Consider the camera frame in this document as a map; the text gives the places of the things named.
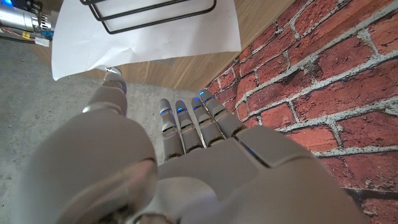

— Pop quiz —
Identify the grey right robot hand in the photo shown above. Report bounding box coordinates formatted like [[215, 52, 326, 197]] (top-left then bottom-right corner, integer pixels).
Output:
[[0, 0, 53, 47]]

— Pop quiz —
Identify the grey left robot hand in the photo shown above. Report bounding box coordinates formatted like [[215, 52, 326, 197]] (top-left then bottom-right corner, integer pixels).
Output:
[[12, 67, 368, 224]]

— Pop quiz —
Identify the white paper file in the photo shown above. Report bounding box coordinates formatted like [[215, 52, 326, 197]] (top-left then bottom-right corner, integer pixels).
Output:
[[51, 0, 242, 81]]

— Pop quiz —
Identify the red brick printed backdrop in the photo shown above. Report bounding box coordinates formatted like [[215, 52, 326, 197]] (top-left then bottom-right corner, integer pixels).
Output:
[[205, 0, 398, 224]]

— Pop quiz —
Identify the black wire file holder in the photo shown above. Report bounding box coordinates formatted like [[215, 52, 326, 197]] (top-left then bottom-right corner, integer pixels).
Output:
[[79, 0, 218, 35]]

